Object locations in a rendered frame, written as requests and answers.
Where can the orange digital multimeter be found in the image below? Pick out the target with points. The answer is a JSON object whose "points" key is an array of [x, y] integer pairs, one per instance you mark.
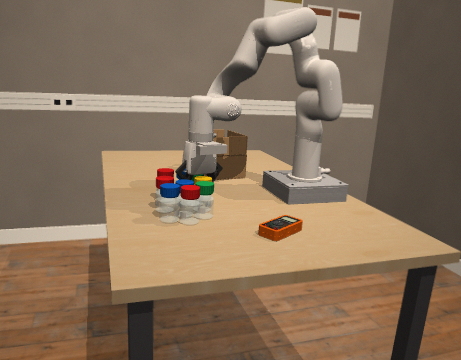
{"points": [[280, 227]]}

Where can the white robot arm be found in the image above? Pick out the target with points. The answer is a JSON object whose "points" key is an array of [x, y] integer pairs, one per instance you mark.
{"points": [[293, 27]]}

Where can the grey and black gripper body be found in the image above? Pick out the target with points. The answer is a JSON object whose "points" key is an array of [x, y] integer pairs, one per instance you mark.
{"points": [[198, 164]]}

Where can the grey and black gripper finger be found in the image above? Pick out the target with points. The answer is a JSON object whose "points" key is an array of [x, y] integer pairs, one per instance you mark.
{"points": [[216, 173], [180, 174]]}

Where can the open brown cardboard box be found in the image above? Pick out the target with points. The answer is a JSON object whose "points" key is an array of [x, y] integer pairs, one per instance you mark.
{"points": [[234, 162]]}

